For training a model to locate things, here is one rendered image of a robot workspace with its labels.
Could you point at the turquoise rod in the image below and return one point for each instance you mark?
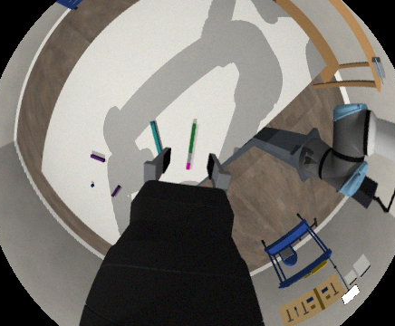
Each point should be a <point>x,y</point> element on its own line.
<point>155,135</point>

